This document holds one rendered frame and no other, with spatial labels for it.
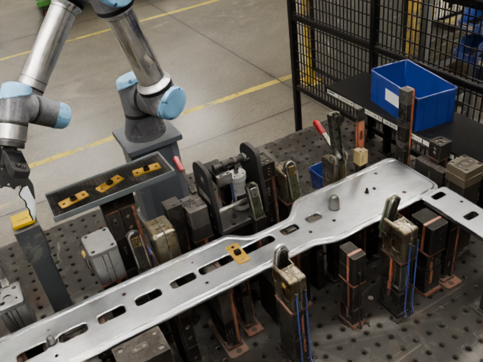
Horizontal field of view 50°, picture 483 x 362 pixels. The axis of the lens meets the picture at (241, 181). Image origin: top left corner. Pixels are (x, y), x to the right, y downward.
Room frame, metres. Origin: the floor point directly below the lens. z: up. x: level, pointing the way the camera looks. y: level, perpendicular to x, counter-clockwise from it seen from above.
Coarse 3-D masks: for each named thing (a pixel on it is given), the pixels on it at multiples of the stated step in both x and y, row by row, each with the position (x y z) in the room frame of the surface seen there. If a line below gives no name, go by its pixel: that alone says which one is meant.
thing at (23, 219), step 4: (24, 212) 1.21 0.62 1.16; (28, 212) 1.21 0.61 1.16; (12, 216) 1.20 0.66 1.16; (16, 216) 1.19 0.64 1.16; (20, 216) 1.19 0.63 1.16; (24, 216) 1.19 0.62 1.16; (28, 216) 1.19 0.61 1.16; (12, 220) 1.18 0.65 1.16; (16, 220) 1.18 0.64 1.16; (20, 220) 1.17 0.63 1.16; (24, 220) 1.17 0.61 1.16; (28, 220) 1.17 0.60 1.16; (12, 224) 1.16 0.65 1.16; (16, 224) 1.16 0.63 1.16; (20, 224) 1.15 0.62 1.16; (24, 224) 1.16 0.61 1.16; (28, 224) 1.16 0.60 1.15; (16, 228) 1.15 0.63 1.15
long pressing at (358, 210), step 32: (384, 160) 1.43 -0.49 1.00; (320, 192) 1.31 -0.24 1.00; (352, 192) 1.28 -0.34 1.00; (384, 192) 1.26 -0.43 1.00; (416, 192) 1.24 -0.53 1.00; (288, 224) 1.18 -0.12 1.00; (320, 224) 1.16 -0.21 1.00; (352, 224) 1.14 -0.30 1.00; (192, 256) 1.10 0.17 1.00; (224, 256) 1.08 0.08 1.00; (256, 256) 1.06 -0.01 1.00; (128, 288) 1.01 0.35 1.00; (160, 288) 0.99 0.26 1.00; (192, 288) 0.98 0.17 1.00; (224, 288) 0.96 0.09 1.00; (64, 320) 0.93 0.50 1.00; (96, 320) 0.91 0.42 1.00; (128, 320) 0.90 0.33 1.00; (160, 320) 0.89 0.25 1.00; (0, 352) 0.86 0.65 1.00; (64, 352) 0.83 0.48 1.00; (96, 352) 0.82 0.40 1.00
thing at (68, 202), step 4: (80, 192) 1.26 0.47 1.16; (84, 192) 1.26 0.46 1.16; (72, 196) 1.24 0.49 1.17; (76, 196) 1.25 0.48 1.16; (80, 196) 1.24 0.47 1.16; (84, 196) 1.24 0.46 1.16; (88, 196) 1.24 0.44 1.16; (64, 200) 1.23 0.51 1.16; (68, 200) 1.23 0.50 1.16; (72, 200) 1.22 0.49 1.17; (76, 200) 1.22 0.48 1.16; (60, 204) 1.22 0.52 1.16; (68, 204) 1.21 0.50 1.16; (72, 204) 1.21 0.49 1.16
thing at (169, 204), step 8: (168, 200) 1.25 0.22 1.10; (176, 200) 1.24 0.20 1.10; (168, 208) 1.21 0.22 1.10; (176, 208) 1.22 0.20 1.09; (168, 216) 1.21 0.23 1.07; (176, 216) 1.22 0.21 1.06; (184, 216) 1.23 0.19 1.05; (176, 224) 1.22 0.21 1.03; (184, 224) 1.23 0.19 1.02; (176, 232) 1.22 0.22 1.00; (184, 232) 1.23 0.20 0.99; (184, 240) 1.22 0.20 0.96; (184, 248) 1.22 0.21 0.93; (192, 280) 1.22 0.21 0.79
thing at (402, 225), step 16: (384, 224) 1.09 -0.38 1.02; (400, 224) 1.06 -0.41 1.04; (384, 240) 1.09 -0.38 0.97; (400, 240) 1.03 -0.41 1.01; (416, 240) 1.03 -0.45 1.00; (384, 256) 1.09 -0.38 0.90; (400, 256) 1.03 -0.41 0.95; (416, 256) 1.03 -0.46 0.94; (384, 272) 1.09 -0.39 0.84; (400, 272) 1.03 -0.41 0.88; (384, 288) 1.08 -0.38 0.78; (400, 288) 1.03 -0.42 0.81; (384, 304) 1.07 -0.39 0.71; (400, 304) 1.03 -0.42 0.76; (400, 320) 1.01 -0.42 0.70
